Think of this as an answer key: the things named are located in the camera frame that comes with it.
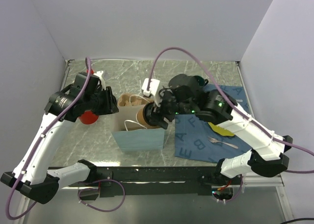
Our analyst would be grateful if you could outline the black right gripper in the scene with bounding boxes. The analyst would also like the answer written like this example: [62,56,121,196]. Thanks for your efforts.
[146,87,195,130]

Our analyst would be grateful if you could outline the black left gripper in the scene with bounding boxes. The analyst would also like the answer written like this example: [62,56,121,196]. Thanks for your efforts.
[84,86,119,116]

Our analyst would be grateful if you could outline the black coffee cup lid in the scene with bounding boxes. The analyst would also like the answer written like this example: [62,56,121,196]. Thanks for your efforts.
[143,102,157,126]

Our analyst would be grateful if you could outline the light blue paper bag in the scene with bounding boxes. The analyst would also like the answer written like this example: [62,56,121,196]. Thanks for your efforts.
[110,104,165,151]

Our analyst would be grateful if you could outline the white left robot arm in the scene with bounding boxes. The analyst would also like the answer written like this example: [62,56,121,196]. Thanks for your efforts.
[0,71,119,204]

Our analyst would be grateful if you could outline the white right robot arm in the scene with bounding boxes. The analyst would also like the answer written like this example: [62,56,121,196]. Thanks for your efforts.
[142,74,292,185]

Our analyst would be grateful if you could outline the stacked brown pulp carriers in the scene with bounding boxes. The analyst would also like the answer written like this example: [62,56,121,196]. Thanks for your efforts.
[117,93,151,107]

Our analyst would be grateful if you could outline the red cup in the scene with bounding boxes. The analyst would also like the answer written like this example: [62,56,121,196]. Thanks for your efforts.
[79,111,99,125]

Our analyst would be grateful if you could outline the blue letter print cloth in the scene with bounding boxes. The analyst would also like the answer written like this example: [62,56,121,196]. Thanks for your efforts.
[174,84,253,164]

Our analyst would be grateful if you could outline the dark green mug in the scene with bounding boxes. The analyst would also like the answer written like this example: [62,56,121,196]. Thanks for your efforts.
[194,75,209,88]

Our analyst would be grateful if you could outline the silver fork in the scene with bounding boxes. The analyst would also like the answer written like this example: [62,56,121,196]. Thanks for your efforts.
[208,137,239,149]

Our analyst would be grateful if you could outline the green polka dot plate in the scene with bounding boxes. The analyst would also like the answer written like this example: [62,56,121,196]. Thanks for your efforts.
[208,123,235,137]

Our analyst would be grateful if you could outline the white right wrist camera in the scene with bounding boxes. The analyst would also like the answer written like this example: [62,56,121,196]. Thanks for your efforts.
[141,78,162,107]

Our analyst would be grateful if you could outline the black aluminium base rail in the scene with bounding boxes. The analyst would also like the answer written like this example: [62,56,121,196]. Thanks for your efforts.
[70,166,283,198]

